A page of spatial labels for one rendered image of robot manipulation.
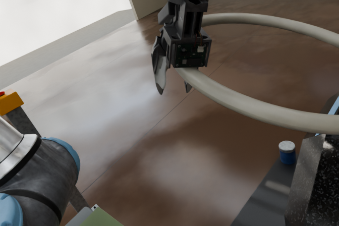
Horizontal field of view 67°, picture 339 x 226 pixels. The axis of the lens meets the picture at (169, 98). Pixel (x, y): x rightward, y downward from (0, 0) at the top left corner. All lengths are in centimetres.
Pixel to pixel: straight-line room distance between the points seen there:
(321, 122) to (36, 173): 55
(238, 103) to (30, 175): 45
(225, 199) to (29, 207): 141
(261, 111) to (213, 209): 144
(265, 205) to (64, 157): 133
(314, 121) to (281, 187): 143
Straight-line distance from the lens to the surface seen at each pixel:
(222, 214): 177
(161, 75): 50
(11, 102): 155
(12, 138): 65
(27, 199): 61
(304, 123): 42
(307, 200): 97
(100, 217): 81
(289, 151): 188
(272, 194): 181
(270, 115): 41
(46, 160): 65
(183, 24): 41
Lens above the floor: 144
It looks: 28 degrees down
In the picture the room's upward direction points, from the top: 19 degrees counter-clockwise
